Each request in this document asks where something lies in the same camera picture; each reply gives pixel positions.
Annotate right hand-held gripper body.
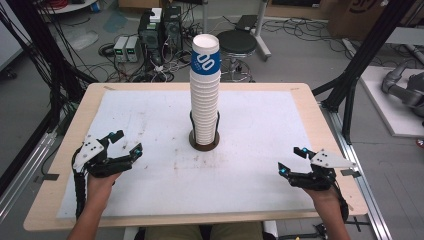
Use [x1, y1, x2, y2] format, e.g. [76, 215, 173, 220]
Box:
[287, 148, 357, 192]

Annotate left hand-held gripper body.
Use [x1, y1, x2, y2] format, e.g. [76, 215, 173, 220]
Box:
[72, 134, 134, 179]

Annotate dark wire cup holder stand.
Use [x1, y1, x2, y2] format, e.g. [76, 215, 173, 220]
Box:
[188, 110, 221, 152]

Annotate stack of white paper cups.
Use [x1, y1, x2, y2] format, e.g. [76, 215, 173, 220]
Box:
[189, 33, 222, 146]

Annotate person's left hand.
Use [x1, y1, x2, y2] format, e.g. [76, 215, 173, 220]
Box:
[86, 171, 123, 204]

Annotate person's right hand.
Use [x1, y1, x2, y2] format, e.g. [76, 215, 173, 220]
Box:
[302, 184, 342, 214]

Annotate wooden table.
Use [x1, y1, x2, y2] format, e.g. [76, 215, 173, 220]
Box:
[23, 82, 369, 232]

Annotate white floor platform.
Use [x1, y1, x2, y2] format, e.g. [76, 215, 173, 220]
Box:
[359, 65, 424, 139]

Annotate grey bench power supply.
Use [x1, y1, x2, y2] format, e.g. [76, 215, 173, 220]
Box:
[125, 35, 142, 64]
[112, 35, 130, 63]

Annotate person's legs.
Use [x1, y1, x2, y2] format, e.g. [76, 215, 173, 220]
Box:
[143, 221, 265, 240]

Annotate black computer tower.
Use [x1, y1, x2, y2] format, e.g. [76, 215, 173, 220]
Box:
[137, 8, 165, 52]
[162, 5, 184, 52]

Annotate black round stool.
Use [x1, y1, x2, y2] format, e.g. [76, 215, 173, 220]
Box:
[215, 29, 259, 83]

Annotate white cabinet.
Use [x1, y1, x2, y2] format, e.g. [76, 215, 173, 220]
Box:
[0, 0, 32, 72]

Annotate cardboard box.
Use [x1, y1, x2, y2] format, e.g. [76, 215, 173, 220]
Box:
[327, 0, 395, 42]

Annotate dark metal bracket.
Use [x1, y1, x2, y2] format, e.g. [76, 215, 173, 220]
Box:
[340, 168, 362, 179]
[33, 173, 60, 184]

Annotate aluminium rail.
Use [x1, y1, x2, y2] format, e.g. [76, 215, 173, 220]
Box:
[320, 102, 394, 240]
[0, 130, 58, 224]

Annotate tangle of floor cables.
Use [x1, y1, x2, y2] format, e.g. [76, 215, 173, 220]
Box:
[97, 42, 195, 84]

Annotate black metal frame stand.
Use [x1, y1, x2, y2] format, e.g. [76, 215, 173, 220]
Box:
[5, 0, 98, 125]
[312, 0, 418, 145]

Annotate long loose floor cables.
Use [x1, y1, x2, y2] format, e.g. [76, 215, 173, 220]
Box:
[262, 17, 352, 44]

